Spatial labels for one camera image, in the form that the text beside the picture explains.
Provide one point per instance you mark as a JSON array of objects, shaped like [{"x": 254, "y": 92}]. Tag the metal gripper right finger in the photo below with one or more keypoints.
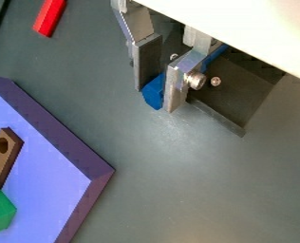
[{"x": 182, "y": 72}]

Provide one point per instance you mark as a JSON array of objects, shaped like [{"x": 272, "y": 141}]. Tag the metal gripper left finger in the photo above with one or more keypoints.
[{"x": 143, "y": 40}]

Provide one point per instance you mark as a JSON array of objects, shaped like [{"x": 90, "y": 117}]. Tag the blue peg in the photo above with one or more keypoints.
[{"x": 153, "y": 90}]

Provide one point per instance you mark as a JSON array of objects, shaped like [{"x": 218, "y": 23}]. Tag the black angled fixture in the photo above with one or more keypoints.
[{"x": 238, "y": 82}]

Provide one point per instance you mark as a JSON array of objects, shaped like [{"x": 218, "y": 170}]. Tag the red peg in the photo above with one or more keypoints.
[{"x": 48, "y": 17}]

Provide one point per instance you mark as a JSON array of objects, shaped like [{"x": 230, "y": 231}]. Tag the purple base block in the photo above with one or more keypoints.
[{"x": 58, "y": 176}]

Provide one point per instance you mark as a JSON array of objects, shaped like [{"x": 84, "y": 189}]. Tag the brown T-shaped block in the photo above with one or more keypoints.
[{"x": 11, "y": 145}]

